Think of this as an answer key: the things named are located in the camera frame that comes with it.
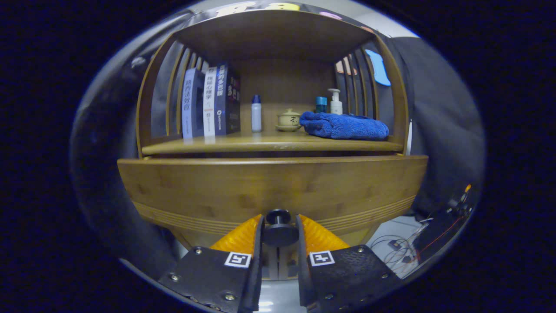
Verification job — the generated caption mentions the light blue book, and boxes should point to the light blue book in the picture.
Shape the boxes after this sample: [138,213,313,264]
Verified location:
[182,67,205,140]

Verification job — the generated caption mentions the wooden drawer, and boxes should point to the wooden drawer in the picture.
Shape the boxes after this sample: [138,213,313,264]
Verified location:
[117,155,429,237]

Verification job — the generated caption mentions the wooden countertop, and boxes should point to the wooden countertop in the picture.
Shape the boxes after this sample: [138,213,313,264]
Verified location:
[141,130,404,156]

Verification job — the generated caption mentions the white book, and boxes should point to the white book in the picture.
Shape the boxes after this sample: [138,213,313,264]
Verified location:
[203,66,218,138]

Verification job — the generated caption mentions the white bottle with blue cap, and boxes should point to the white bottle with blue cap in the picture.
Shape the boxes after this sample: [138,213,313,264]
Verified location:
[252,94,262,133]

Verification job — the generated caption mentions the wooden cabinet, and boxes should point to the wooden cabinet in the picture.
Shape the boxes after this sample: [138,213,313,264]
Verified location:
[117,9,429,281]

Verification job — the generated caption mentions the thin dark cables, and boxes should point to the thin dark cables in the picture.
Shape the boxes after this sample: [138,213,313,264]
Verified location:
[369,217,435,274]

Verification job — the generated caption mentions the white pump bottle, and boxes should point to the white pump bottle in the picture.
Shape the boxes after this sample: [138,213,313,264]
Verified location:
[328,88,343,115]

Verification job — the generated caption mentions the folded blue towel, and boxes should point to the folded blue towel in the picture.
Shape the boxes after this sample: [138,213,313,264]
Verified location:
[299,111,390,141]

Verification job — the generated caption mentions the black drawer knob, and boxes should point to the black drawer knob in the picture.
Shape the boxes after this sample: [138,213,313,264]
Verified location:
[262,209,299,247]

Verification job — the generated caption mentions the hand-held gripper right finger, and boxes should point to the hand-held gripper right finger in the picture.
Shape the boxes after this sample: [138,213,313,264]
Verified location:
[296,213,404,313]

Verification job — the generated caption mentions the beige lidded tea cup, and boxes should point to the beige lidded tea cup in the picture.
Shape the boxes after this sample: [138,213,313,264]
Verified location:
[276,108,301,132]

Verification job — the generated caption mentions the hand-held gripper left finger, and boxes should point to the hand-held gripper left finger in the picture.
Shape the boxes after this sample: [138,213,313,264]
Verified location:
[157,214,265,313]

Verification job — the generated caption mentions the black equipment with orange tip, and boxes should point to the black equipment with orange tip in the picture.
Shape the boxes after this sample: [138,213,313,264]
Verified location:
[413,185,474,261]

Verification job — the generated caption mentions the dark blue book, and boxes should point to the dark blue book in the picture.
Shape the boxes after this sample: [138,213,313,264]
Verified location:
[214,62,241,136]

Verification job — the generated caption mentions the black backdrop cloth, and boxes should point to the black backdrop cloth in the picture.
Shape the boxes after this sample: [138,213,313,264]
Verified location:
[69,0,486,279]

